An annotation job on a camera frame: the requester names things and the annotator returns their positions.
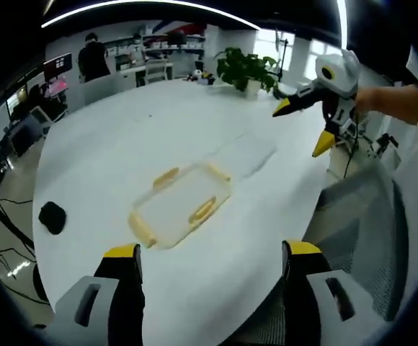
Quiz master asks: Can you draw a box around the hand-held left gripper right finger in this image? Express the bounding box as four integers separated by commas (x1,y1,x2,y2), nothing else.
282,240,377,346

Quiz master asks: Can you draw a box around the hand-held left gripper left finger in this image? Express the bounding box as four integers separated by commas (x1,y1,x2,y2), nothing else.
52,243,146,346

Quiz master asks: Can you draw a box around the clear container lid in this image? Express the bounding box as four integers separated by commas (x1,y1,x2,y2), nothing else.
203,133,279,180

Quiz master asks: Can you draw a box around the clear plastic food container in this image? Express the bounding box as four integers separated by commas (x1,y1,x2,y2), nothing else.
127,162,234,250

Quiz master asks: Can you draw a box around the person's right hand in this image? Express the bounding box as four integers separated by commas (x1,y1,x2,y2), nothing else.
352,89,374,113

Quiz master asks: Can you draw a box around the black tripod stand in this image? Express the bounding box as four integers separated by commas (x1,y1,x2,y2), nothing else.
266,28,291,86

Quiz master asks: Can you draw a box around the potted green plant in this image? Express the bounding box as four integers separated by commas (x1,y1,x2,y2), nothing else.
214,46,280,97

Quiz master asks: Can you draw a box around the grey mesh office chair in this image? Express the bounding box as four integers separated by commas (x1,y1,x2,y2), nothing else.
257,158,410,346

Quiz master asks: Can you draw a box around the black cloth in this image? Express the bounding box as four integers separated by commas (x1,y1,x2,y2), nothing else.
37,201,68,236

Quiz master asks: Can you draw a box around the black and white toy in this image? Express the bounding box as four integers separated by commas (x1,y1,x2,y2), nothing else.
190,68,215,84

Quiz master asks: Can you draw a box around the white shelf with boxes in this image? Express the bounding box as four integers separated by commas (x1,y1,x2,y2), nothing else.
102,23,208,71

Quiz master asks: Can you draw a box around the white office chair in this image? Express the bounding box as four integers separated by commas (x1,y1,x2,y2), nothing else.
143,57,169,87

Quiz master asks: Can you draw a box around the dark monitor screen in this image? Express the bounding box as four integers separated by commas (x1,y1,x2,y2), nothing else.
42,52,74,79

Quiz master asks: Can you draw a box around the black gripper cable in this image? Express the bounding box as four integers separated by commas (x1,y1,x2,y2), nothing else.
342,107,362,179

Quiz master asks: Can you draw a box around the black floor cable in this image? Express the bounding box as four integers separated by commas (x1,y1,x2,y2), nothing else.
0,190,51,307

